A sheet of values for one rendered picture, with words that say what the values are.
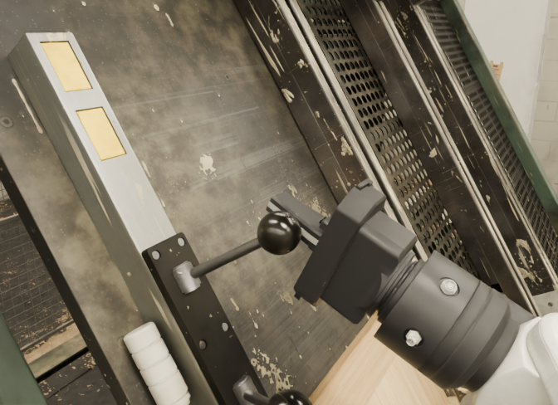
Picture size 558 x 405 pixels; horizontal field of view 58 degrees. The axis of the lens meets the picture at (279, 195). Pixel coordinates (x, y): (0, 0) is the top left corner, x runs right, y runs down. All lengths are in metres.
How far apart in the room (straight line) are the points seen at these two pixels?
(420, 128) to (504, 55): 3.27
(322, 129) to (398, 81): 0.44
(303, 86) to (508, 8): 3.70
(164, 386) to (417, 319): 0.22
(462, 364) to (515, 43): 4.10
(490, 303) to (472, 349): 0.04
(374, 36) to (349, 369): 0.78
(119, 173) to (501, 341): 0.35
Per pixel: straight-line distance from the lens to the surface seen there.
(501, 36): 4.45
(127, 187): 0.49
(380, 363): 0.76
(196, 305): 0.48
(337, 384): 0.67
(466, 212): 1.23
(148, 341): 0.47
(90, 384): 2.89
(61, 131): 0.51
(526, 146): 2.21
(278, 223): 0.41
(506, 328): 0.43
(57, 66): 0.52
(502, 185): 1.52
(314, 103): 0.81
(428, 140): 1.21
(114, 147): 0.50
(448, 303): 0.40
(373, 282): 0.42
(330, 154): 0.81
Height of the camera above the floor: 1.71
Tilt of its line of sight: 18 degrees down
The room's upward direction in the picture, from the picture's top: straight up
